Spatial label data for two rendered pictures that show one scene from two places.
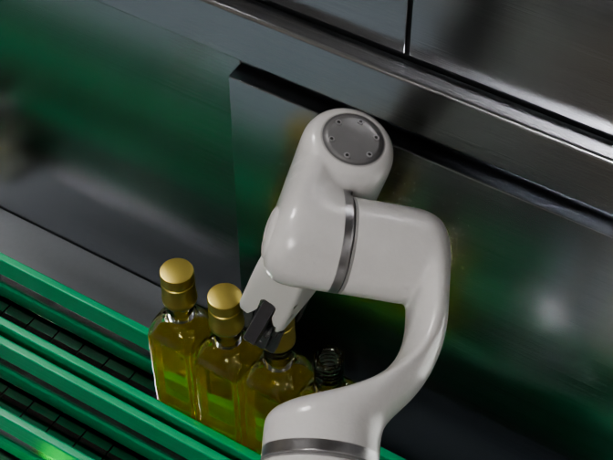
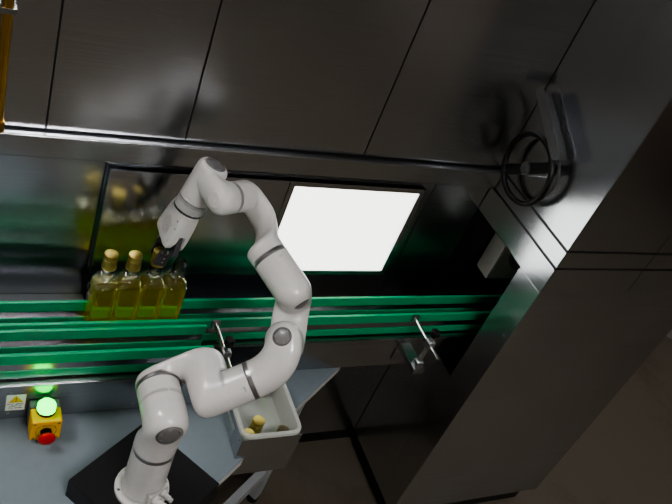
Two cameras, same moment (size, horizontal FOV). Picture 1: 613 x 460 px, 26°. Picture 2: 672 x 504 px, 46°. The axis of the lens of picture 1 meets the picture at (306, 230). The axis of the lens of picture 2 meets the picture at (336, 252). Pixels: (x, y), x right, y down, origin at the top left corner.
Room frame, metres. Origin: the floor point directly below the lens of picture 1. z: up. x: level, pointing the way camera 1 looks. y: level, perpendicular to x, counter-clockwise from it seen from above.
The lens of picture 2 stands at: (-0.16, 1.21, 2.44)
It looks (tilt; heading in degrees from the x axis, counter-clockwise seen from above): 36 degrees down; 293
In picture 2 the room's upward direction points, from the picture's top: 24 degrees clockwise
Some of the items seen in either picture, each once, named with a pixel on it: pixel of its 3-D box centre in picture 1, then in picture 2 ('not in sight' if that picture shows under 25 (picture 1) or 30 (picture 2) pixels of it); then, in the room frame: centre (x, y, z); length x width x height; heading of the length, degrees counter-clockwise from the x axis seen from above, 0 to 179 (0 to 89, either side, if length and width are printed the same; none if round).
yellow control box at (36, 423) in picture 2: not in sight; (44, 420); (0.73, 0.34, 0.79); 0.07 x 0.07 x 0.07; 59
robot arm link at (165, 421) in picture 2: not in sight; (161, 421); (0.44, 0.29, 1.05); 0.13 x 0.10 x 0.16; 149
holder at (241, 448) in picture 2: not in sight; (254, 404); (0.44, -0.12, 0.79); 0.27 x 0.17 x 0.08; 149
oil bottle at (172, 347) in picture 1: (187, 372); (100, 304); (0.83, 0.13, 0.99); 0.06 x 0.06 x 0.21; 58
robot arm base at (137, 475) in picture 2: not in sight; (152, 472); (0.42, 0.30, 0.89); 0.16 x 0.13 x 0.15; 1
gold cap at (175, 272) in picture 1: (178, 284); (110, 260); (0.83, 0.13, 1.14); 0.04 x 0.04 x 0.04
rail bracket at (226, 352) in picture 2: not in sight; (222, 348); (0.56, -0.06, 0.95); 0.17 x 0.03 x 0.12; 149
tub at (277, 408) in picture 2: not in sight; (258, 410); (0.42, -0.11, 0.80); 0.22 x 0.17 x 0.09; 149
